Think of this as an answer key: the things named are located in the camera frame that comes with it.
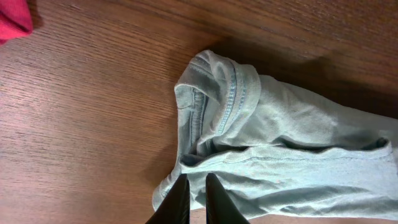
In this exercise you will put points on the light blue t-shirt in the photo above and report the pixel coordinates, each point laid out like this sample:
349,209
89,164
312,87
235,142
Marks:
278,148

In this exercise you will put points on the folded red shirt underneath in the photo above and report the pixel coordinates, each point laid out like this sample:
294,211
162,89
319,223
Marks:
16,20

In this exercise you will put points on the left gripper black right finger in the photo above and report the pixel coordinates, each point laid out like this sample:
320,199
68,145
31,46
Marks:
220,209

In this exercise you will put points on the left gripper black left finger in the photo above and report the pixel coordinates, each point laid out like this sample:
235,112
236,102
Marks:
175,208

